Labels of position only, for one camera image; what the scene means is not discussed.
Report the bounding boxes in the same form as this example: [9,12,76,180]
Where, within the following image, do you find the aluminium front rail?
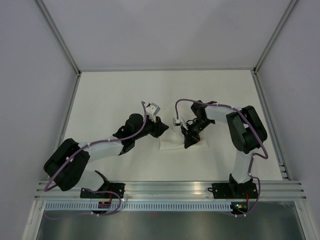
[33,180,307,202]

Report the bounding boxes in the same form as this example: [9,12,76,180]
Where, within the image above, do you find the aluminium frame post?
[252,0,300,75]
[34,0,81,76]

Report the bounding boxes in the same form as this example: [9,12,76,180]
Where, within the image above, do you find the right aluminium frame post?
[252,0,300,75]

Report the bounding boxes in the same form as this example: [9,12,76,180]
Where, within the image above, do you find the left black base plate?
[80,182,125,199]

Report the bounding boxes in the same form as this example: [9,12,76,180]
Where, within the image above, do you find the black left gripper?
[133,114,169,141]

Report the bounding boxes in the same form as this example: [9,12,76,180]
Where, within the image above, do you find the white slotted cable duct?
[44,201,232,212]

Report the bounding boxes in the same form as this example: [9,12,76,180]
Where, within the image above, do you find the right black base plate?
[207,182,258,200]

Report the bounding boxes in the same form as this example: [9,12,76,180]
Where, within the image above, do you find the left aluminium frame post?
[34,0,81,76]

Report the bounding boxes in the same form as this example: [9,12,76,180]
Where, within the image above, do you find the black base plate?
[80,182,125,199]
[207,182,258,200]

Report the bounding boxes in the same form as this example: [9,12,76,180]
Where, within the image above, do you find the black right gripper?
[180,119,213,149]

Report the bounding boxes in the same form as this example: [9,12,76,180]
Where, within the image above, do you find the white cloth napkin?
[159,102,209,151]

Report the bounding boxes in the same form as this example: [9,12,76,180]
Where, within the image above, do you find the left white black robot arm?
[43,113,169,198]

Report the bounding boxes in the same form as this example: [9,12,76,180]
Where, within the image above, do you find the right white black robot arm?
[173,100,269,199]

